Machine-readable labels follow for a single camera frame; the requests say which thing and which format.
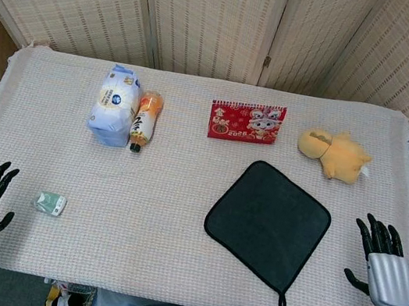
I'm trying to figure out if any small green white packet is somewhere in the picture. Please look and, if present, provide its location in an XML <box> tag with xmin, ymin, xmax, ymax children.
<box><xmin>29</xmin><ymin>189</ymin><xmax>69</xmax><ymax>219</ymax></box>

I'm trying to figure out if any orange drink bottle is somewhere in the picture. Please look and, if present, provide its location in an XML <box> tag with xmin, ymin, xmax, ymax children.
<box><xmin>125</xmin><ymin>87</ymin><xmax>168</xmax><ymax>158</ymax></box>

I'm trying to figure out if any yellow plush toy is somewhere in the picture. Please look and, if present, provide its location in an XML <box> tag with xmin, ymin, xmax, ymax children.
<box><xmin>291</xmin><ymin>123</ymin><xmax>377</xmax><ymax>187</ymax></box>

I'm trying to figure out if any white woven tablecloth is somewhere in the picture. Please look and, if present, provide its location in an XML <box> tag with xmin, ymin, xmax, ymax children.
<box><xmin>0</xmin><ymin>37</ymin><xmax>409</xmax><ymax>306</ymax></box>

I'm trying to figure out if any blue white paper bag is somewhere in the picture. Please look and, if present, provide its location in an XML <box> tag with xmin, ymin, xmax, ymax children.
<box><xmin>83</xmin><ymin>60</ymin><xmax>146</xmax><ymax>150</ymax></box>

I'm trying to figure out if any grey and yellow towel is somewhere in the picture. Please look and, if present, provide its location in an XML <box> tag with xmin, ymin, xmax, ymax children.
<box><xmin>190</xmin><ymin>152</ymin><xmax>340</xmax><ymax>306</ymax></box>

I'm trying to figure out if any beige woven folding screen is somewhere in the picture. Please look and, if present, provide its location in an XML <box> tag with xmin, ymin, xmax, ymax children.
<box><xmin>0</xmin><ymin>0</ymin><xmax>409</xmax><ymax>134</ymax></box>

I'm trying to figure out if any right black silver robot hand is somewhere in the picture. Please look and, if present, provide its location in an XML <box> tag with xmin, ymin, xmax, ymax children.
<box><xmin>337</xmin><ymin>210</ymin><xmax>409</xmax><ymax>306</ymax></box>

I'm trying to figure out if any red desk calendar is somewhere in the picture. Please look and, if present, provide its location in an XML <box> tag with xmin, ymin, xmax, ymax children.
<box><xmin>206</xmin><ymin>93</ymin><xmax>289</xmax><ymax>151</ymax></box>

